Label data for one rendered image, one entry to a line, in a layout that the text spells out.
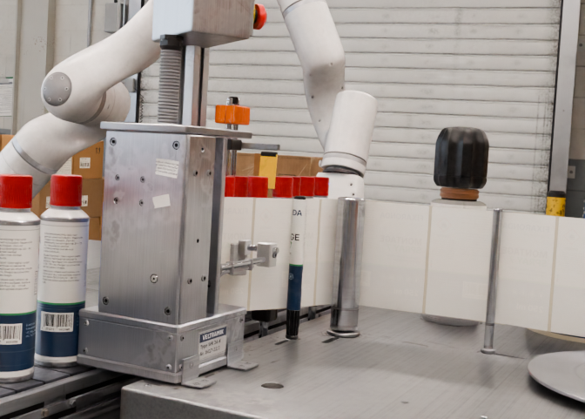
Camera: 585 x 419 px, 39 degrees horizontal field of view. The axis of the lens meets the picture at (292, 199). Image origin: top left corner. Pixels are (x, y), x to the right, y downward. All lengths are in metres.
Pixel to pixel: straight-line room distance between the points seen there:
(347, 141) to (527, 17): 4.18
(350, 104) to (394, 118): 4.13
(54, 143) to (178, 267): 1.06
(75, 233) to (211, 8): 0.44
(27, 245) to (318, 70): 0.89
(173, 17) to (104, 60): 0.54
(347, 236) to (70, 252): 0.39
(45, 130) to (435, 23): 4.16
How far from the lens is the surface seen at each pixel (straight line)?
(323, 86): 1.67
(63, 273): 0.92
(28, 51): 7.10
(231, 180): 1.18
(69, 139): 1.91
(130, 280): 0.89
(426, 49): 5.73
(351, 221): 1.12
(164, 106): 1.24
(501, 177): 5.61
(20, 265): 0.87
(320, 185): 1.48
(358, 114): 1.58
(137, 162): 0.87
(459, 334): 1.23
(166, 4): 1.31
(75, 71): 1.80
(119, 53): 1.79
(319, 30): 1.63
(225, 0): 1.23
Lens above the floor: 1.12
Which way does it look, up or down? 3 degrees down
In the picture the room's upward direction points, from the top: 3 degrees clockwise
